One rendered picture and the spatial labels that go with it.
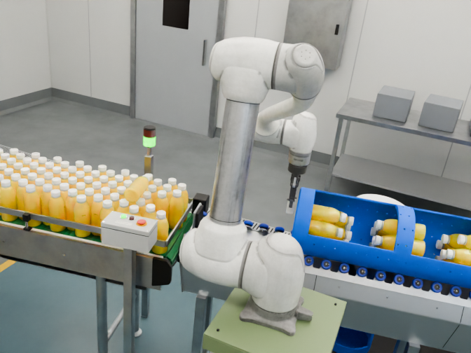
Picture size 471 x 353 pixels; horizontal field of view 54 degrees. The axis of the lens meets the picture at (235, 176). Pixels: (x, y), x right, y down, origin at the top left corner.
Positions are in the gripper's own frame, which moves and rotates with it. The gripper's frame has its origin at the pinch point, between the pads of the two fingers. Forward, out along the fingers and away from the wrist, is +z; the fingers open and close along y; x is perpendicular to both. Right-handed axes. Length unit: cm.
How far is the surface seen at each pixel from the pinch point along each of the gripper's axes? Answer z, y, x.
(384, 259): 9.3, 12.0, 40.5
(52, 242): 29, 21, -100
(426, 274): 13, 11, 58
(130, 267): 27, 29, -60
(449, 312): 29, 11, 71
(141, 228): 6, 30, -55
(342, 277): 23.5, 9.4, 26.6
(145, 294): 98, -36, -78
